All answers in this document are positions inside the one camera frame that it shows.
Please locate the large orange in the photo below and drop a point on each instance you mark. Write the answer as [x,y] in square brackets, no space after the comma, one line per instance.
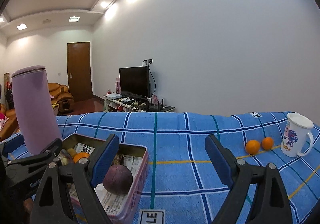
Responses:
[79,156]

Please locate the person left hand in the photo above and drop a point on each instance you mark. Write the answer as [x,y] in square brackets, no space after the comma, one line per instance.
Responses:
[28,205]

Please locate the white tv stand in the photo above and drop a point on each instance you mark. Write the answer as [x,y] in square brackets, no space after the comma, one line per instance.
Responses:
[116,103]

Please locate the blue plaid blanket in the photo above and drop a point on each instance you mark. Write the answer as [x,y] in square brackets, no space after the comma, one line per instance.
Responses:
[181,179]

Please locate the purple thermos bottle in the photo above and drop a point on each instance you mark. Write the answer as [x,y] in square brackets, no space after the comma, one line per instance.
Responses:
[33,108]

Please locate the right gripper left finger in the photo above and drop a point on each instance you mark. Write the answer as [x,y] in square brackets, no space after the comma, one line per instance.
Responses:
[53,203]

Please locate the white floral mug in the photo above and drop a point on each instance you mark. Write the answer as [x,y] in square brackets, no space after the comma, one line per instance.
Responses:
[297,138]

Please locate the orange left in row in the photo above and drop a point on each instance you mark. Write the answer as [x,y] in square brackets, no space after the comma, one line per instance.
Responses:
[252,147]

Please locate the brown wooden door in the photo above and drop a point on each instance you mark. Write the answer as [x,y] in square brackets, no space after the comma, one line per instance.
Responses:
[79,70]

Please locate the purple round fruit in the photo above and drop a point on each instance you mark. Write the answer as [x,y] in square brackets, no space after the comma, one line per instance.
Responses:
[118,180]

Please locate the orange in row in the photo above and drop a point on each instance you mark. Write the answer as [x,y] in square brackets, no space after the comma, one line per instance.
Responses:
[252,147]
[267,143]

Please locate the orange right in row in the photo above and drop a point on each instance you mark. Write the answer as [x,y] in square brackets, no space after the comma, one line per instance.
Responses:
[267,143]

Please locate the printed paper leaflet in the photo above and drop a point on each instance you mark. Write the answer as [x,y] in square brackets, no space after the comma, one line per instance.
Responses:
[118,207]

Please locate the orange leather armchair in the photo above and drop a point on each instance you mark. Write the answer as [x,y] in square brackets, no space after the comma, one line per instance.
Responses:
[62,100]

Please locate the wall power socket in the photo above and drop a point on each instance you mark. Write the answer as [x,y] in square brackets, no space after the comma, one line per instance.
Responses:
[148,61]

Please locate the black television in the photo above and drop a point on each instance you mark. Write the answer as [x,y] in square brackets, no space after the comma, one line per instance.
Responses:
[135,81]

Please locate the pink box beside television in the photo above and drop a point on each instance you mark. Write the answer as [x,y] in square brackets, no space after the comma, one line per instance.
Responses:
[118,88]

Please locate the dark brown passion fruit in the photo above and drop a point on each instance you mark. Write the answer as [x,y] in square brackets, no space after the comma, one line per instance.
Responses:
[118,160]

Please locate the black router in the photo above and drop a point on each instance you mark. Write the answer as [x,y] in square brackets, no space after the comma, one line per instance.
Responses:
[159,107]

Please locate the pink metal tin box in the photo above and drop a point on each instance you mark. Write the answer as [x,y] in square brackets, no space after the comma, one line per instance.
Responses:
[87,144]

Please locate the green kiwi fruit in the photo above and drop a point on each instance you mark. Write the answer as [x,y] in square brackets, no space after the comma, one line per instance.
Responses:
[72,152]

